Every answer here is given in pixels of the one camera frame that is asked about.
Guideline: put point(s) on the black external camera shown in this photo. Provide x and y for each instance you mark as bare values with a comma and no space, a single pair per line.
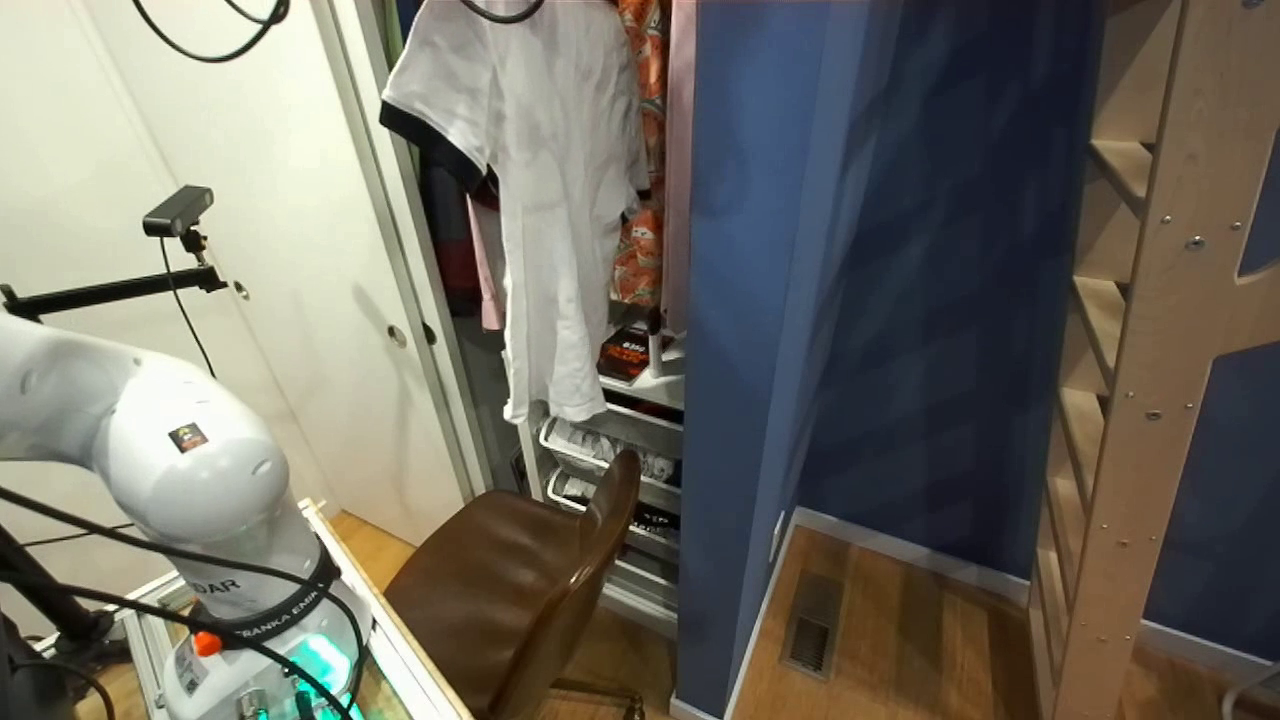
181,209

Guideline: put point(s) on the dark floor vent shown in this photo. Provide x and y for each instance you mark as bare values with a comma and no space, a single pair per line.
814,627

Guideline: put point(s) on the orange patterned shirt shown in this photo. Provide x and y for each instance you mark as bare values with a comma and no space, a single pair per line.
641,241

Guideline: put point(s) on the white clothes in drawer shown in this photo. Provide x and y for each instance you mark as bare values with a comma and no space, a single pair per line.
595,447

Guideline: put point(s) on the brown leather chair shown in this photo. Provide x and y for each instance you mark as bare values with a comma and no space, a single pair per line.
493,573

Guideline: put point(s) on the white shirt with navy trim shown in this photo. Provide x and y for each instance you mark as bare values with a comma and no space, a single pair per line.
545,200

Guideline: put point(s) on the wooden ladder frame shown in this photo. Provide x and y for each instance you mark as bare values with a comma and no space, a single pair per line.
1174,332

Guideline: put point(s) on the white robot base cart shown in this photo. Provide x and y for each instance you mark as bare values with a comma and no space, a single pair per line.
401,654

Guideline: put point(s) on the black tripod stand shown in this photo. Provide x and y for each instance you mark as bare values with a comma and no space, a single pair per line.
45,595

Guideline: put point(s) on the white drawer unit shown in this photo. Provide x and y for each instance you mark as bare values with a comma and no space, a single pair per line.
641,426

